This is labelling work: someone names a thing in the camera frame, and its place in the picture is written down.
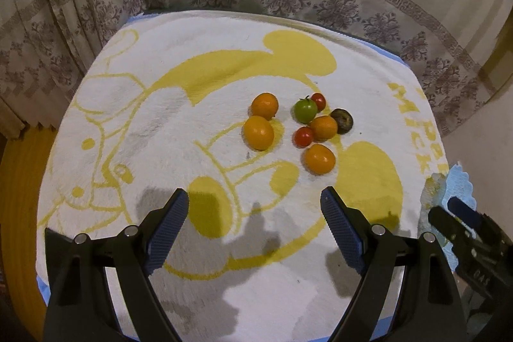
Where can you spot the small red tomato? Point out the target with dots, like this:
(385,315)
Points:
(319,100)

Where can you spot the orange tomato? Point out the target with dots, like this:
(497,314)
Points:
(259,132)
(264,105)
(324,127)

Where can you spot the green tomato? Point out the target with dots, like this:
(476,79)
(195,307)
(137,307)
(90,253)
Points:
(306,110)

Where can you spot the large red tomato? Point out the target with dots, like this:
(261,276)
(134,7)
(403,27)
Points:
(304,136)

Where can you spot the orange tangerine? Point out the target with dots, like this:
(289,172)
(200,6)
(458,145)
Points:
(319,159)

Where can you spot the dark brown round fruit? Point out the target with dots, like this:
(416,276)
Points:
(342,121)

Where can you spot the light blue plastic basket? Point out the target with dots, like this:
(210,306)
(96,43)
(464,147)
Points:
(459,183)

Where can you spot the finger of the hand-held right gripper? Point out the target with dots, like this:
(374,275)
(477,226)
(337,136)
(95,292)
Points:
(443,222)
(465,210)

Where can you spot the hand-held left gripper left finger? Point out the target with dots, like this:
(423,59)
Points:
(168,234)

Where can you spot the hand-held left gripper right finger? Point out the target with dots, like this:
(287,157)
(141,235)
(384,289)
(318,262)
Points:
(342,234)

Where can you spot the white yellow printed towel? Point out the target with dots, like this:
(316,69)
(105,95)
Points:
(160,85)

